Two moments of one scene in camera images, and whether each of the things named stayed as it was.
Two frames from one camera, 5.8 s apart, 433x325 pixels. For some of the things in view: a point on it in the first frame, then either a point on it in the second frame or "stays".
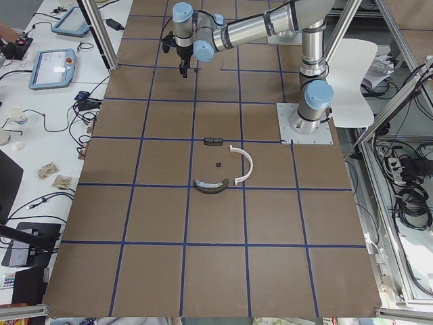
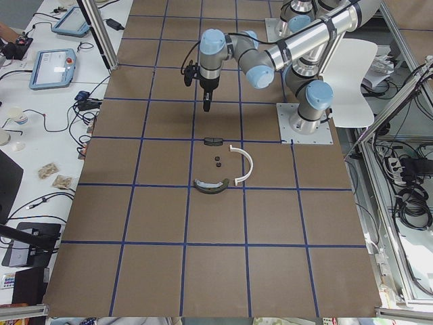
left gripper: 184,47 → 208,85
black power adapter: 114,24 stays
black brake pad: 213,141 stays
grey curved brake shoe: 210,188 stays
